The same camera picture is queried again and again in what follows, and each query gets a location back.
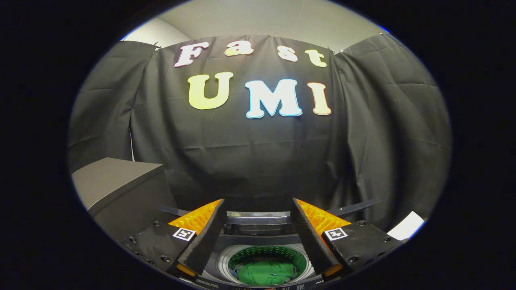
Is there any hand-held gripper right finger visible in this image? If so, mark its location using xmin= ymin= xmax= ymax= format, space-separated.
xmin=290 ymin=197 xmax=406 ymax=282

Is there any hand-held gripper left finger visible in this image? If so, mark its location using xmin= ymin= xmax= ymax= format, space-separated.
xmin=121 ymin=199 xmax=227 ymax=282

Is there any grey top-load washing machine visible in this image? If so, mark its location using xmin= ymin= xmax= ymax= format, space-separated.
xmin=193 ymin=211 xmax=335 ymax=290

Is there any green polo shirt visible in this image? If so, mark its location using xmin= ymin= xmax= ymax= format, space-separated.
xmin=237 ymin=261 xmax=295 ymax=286

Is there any black backdrop cloth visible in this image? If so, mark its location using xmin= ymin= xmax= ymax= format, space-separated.
xmin=68 ymin=33 xmax=453 ymax=232

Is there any white paper sheet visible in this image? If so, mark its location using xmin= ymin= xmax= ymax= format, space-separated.
xmin=387 ymin=211 xmax=425 ymax=241

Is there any dark grey cabinet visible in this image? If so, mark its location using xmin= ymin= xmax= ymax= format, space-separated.
xmin=71 ymin=157 xmax=180 ymax=242

